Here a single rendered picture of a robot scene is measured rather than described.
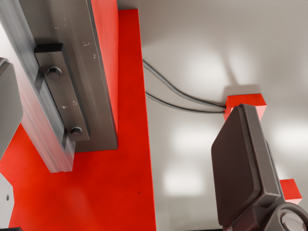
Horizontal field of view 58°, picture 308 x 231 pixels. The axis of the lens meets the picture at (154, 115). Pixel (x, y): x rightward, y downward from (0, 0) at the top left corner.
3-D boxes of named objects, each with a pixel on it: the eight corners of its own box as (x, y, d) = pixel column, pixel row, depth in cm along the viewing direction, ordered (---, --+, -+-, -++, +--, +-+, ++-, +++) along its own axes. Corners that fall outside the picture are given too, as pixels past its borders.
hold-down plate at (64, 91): (91, 131, 79) (90, 140, 78) (72, 133, 79) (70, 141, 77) (63, 42, 57) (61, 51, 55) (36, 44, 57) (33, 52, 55)
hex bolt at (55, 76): (63, 76, 60) (62, 81, 59) (50, 77, 60) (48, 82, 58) (59, 66, 58) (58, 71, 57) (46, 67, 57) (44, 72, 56)
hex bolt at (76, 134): (82, 133, 75) (82, 137, 74) (72, 133, 75) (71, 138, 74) (80, 126, 73) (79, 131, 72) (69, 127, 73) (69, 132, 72)
